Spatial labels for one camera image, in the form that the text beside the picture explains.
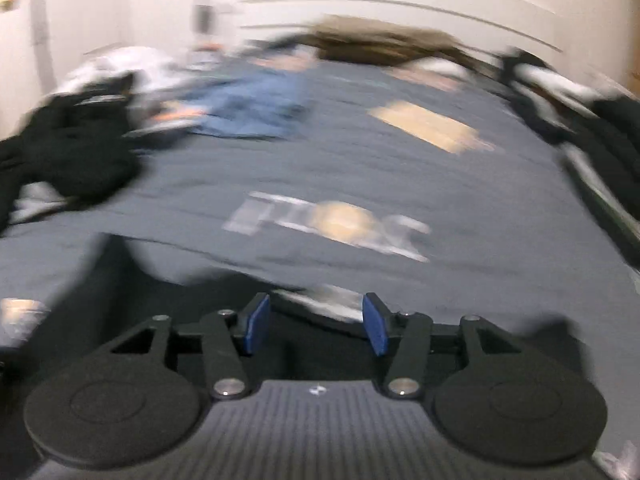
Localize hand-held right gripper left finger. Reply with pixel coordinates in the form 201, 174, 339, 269
75, 294, 272, 401

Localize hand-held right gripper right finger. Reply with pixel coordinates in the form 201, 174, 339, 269
362, 292, 556, 401

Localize black printed t-shirt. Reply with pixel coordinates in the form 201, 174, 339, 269
0, 232, 596, 396

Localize pile of black clothes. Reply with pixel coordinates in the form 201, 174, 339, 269
0, 72, 143, 233

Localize stack of folded clothes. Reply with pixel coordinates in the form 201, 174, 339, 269
550, 95, 640, 271

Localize blue garment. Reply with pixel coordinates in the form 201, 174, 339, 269
190, 67, 313, 141

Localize light grey garment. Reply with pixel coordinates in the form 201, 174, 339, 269
10, 182, 71, 223

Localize white pillow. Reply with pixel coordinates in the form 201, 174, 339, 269
395, 57, 471, 83

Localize black and white garment heap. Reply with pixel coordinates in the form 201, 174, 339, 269
492, 47, 606, 131

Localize cluttered bedside items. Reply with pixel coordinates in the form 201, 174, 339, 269
185, 40, 236, 66

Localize dark grey pillow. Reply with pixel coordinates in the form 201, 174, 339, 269
245, 35, 311, 56

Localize folded olive blanket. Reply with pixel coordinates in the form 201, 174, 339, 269
305, 15, 471, 66

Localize white headboard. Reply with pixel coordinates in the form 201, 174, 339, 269
235, 0, 640, 96

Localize white wardrobe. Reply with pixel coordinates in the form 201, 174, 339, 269
0, 0, 131, 126

